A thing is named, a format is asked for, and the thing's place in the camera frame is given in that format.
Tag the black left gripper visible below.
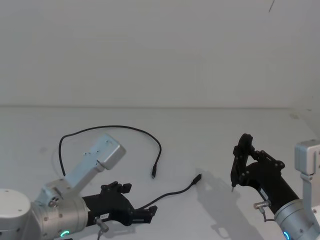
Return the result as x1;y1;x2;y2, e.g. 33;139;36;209
81;181;158;227

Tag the thin black cable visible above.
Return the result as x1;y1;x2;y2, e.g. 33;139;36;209
58;124;203;211

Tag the white curtain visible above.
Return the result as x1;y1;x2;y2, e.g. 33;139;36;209
0;0;320;111

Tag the white table cloth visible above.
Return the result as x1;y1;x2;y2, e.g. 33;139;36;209
0;106;320;240

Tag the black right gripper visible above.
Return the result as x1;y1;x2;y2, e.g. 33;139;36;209
232;144;301;214

